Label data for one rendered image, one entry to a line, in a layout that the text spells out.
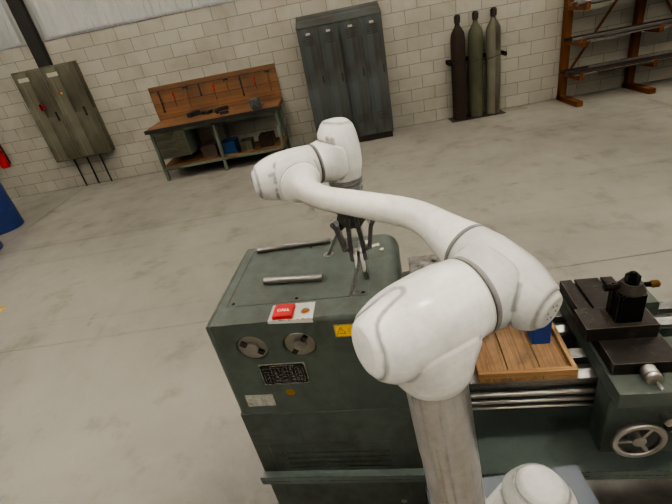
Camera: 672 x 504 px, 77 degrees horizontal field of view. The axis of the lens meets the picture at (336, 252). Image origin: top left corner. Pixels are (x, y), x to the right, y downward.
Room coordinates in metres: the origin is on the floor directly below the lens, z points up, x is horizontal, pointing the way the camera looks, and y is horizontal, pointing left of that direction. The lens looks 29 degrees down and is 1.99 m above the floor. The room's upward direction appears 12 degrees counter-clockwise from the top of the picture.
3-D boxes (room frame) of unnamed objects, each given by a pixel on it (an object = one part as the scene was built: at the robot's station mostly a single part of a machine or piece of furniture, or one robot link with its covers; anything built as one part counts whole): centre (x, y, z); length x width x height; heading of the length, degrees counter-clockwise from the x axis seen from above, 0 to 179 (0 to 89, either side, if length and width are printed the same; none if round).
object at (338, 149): (1.06, -0.05, 1.68); 0.13 x 0.11 x 0.16; 111
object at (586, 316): (0.96, -0.81, 1.00); 0.20 x 0.10 x 0.05; 79
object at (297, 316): (1.01, 0.16, 1.23); 0.13 x 0.08 x 0.06; 79
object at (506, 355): (1.09, -0.55, 0.88); 0.36 x 0.30 x 0.04; 169
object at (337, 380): (1.20, 0.10, 1.06); 0.59 x 0.48 x 0.39; 79
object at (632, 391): (0.99, -0.90, 0.89); 0.53 x 0.30 x 0.06; 169
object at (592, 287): (1.02, -0.85, 0.95); 0.43 x 0.18 x 0.04; 169
